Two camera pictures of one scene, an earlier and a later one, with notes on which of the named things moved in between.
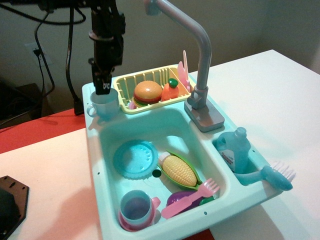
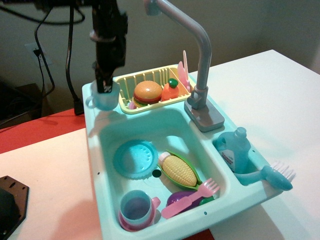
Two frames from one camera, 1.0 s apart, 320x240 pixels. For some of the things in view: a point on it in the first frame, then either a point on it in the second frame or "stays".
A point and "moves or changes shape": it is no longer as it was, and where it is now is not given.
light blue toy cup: x=106 y=107 moves or changes shape
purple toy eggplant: x=178 y=196 stays
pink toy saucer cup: x=155 y=203 stays
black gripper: x=108 y=49 stays
